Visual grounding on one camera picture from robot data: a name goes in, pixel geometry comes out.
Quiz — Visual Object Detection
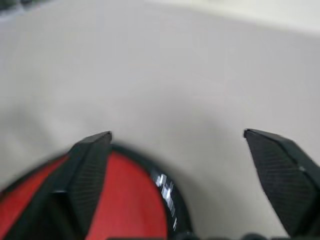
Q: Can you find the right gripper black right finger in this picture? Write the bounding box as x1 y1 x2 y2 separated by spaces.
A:
243 128 320 238

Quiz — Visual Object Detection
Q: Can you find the red table tennis paddle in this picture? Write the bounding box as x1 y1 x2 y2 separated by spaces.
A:
0 151 175 240

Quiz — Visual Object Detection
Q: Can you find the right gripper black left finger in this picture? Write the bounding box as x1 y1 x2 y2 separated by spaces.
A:
29 130 113 240

